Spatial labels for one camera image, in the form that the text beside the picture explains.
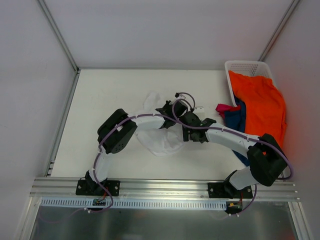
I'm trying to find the white t shirt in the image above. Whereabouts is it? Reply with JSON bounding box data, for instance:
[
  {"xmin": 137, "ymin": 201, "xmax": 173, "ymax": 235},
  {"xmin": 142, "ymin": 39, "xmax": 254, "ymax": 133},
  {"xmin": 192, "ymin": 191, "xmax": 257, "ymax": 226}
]
[{"xmin": 135, "ymin": 91, "xmax": 184, "ymax": 157}]

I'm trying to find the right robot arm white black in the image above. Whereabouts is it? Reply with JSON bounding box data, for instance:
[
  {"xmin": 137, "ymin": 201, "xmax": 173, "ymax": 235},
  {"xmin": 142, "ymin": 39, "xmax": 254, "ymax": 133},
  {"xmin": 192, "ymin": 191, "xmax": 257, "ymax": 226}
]
[{"xmin": 179, "ymin": 111, "xmax": 288, "ymax": 199}]

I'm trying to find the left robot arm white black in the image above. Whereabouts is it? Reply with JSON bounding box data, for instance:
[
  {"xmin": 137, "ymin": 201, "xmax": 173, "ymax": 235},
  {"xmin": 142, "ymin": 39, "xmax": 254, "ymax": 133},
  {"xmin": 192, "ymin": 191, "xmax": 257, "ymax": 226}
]
[{"xmin": 84, "ymin": 98, "xmax": 195, "ymax": 195}]

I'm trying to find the magenta t shirt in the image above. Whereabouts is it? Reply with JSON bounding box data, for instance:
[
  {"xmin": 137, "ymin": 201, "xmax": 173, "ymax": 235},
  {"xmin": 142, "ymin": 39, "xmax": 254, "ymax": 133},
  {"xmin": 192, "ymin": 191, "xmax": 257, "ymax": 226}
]
[{"xmin": 215, "ymin": 103, "xmax": 241, "ymax": 118}]

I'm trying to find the blue t shirt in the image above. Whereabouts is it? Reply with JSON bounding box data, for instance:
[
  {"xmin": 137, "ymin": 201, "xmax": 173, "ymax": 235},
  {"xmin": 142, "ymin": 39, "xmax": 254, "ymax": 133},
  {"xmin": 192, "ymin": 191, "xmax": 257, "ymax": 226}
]
[{"xmin": 223, "ymin": 99, "xmax": 251, "ymax": 167}]

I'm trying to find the white plastic laundry basket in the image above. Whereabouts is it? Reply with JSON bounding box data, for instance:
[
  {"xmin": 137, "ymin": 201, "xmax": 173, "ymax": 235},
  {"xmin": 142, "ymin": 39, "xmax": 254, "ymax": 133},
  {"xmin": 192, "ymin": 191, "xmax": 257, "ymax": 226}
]
[{"xmin": 224, "ymin": 60, "xmax": 275, "ymax": 107}]

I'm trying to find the orange t shirt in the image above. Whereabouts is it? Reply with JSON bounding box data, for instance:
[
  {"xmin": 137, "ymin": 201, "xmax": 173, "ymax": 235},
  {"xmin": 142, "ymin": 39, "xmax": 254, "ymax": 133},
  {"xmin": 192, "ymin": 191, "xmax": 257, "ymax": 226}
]
[{"xmin": 228, "ymin": 70, "xmax": 287, "ymax": 147}]

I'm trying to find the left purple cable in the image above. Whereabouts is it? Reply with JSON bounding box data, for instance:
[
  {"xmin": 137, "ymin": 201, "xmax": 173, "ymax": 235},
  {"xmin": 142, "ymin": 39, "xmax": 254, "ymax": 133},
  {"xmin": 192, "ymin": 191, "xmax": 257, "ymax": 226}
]
[{"xmin": 92, "ymin": 98, "xmax": 195, "ymax": 196}]

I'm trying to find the purple cable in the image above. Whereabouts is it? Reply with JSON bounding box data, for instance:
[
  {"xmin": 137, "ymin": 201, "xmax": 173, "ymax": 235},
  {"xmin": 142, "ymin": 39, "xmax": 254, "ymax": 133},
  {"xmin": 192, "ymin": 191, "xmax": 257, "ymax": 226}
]
[
  {"xmin": 92, "ymin": 98, "xmax": 195, "ymax": 196},
  {"xmin": 172, "ymin": 98, "xmax": 295, "ymax": 181}
]

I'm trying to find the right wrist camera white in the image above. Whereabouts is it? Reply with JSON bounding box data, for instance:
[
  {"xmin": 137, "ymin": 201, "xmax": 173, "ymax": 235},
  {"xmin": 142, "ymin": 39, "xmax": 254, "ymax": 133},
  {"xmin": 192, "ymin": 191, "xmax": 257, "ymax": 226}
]
[{"xmin": 193, "ymin": 106, "xmax": 205, "ymax": 114}]

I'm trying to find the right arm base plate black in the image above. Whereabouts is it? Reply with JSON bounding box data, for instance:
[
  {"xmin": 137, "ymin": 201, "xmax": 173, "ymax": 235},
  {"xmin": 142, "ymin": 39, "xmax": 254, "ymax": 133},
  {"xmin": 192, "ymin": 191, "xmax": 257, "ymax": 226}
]
[{"xmin": 207, "ymin": 182, "xmax": 253, "ymax": 199}]

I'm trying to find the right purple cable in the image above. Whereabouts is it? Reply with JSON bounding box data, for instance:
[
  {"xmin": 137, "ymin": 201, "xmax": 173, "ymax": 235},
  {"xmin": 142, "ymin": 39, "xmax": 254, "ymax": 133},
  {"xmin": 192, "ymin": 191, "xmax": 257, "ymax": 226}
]
[{"xmin": 172, "ymin": 98, "xmax": 295, "ymax": 181}]

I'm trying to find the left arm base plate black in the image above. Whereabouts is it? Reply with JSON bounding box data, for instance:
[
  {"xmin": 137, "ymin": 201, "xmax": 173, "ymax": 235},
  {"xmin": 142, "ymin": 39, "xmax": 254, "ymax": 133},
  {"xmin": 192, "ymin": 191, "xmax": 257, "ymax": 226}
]
[{"xmin": 75, "ymin": 178, "xmax": 121, "ymax": 197}]

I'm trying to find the right aluminium frame post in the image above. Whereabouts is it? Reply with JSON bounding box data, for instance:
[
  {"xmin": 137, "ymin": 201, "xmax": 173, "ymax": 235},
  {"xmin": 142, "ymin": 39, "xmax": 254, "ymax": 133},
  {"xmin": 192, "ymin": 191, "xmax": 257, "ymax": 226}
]
[{"xmin": 258, "ymin": 0, "xmax": 301, "ymax": 62}]

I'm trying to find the aluminium frame post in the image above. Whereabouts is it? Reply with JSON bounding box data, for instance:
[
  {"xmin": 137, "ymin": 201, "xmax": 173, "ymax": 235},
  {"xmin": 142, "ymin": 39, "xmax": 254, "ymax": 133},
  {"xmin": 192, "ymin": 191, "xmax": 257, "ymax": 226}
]
[
  {"xmin": 36, "ymin": 0, "xmax": 80, "ymax": 74},
  {"xmin": 258, "ymin": 0, "xmax": 301, "ymax": 62}
]

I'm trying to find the left aluminium frame post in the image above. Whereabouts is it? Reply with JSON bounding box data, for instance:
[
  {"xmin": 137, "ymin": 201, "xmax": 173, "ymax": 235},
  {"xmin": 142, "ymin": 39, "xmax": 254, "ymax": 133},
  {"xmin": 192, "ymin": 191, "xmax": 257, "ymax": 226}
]
[{"xmin": 36, "ymin": 0, "xmax": 80, "ymax": 74}]

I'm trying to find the aluminium mounting rail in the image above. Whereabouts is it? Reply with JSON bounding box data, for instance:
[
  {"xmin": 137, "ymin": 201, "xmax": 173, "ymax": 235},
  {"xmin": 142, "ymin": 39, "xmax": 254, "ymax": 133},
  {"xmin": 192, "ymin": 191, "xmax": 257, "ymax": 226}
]
[{"xmin": 30, "ymin": 177, "xmax": 301, "ymax": 202}]

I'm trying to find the slotted cable duct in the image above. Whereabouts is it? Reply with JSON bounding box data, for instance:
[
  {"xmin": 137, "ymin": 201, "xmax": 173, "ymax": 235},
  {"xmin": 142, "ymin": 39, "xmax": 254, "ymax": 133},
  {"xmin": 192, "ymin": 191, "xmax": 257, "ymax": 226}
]
[{"xmin": 40, "ymin": 197, "xmax": 227, "ymax": 211}]

